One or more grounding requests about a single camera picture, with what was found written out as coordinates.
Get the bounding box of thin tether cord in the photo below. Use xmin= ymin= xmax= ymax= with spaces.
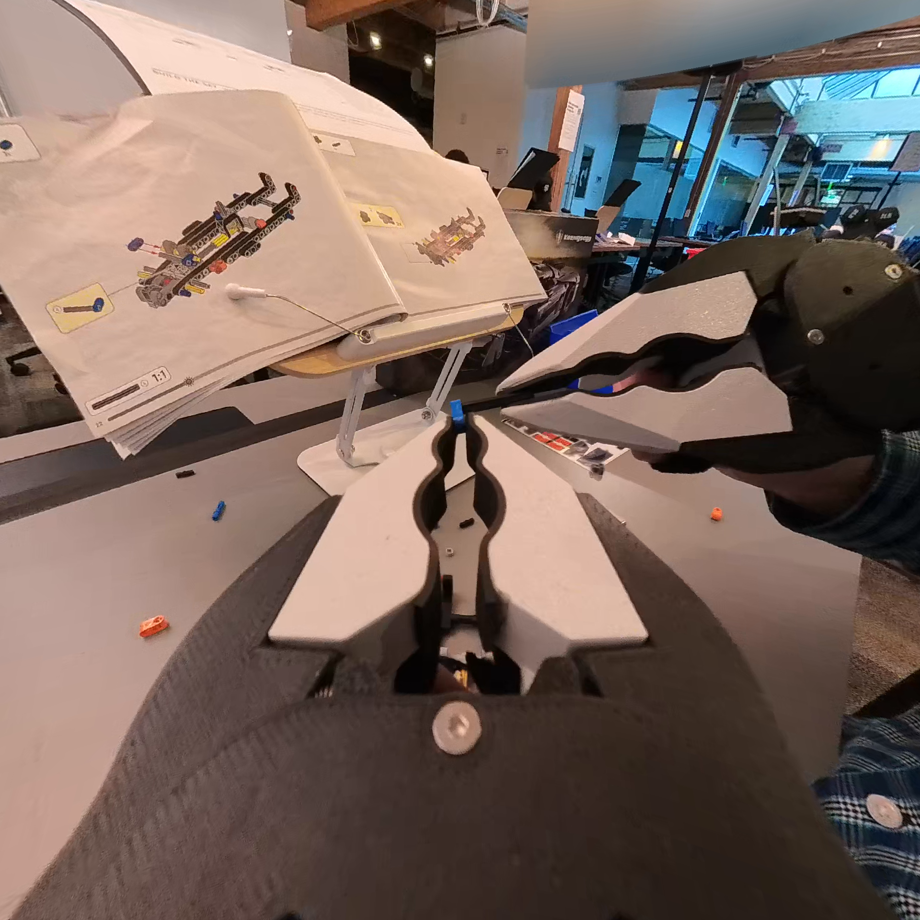
xmin=503 ymin=305 xmax=537 ymax=357
xmin=266 ymin=289 xmax=369 ymax=339

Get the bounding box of black printed crate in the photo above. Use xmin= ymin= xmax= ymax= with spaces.
xmin=503 ymin=208 xmax=599 ymax=263

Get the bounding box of person's plaid shirt torso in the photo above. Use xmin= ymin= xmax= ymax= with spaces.
xmin=812 ymin=708 xmax=920 ymax=920

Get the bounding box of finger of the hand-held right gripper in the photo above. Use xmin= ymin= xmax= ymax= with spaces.
xmin=499 ymin=363 xmax=795 ymax=455
xmin=496 ymin=269 xmax=761 ymax=395

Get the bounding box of blue storage bin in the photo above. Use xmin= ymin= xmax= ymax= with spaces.
xmin=549 ymin=309 xmax=602 ymax=355

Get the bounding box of blue red printed sheet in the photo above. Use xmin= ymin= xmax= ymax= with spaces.
xmin=502 ymin=415 xmax=631 ymax=477

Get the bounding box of black dumbbell rack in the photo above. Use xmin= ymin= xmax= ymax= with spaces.
xmin=823 ymin=205 xmax=903 ymax=242

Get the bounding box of person's right hand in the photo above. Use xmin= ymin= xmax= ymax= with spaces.
xmin=715 ymin=459 xmax=879 ymax=510

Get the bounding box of person's right forearm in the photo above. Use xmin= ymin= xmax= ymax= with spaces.
xmin=768 ymin=430 xmax=920 ymax=570

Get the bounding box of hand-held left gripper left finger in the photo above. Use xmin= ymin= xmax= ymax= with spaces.
xmin=267 ymin=417 xmax=455 ymax=694

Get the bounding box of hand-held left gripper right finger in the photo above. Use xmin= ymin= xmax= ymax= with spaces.
xmin=466 ymin=414 xmax=650 ymax=694

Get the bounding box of lego instruction booklet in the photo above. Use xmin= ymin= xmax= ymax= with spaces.
xmin=0 ymin=90 xmax=549 ymax=459

